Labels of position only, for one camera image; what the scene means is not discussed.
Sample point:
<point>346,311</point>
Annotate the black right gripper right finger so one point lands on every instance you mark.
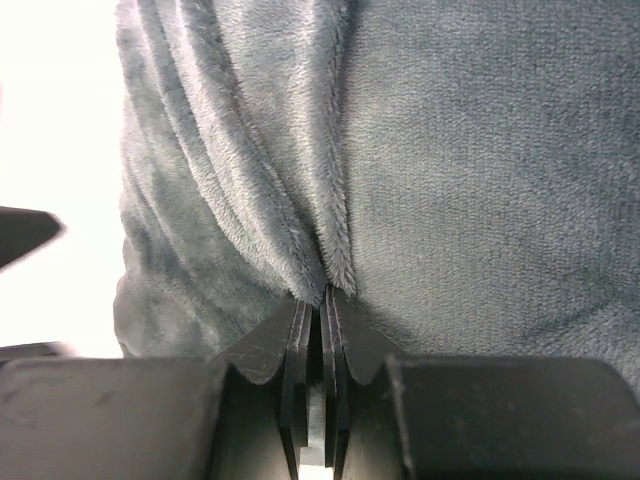
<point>391,415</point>

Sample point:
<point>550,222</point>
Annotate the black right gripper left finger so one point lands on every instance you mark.
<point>239,415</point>

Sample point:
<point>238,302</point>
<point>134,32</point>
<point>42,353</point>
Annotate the dark green plush pillowcase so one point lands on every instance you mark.
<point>466,171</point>

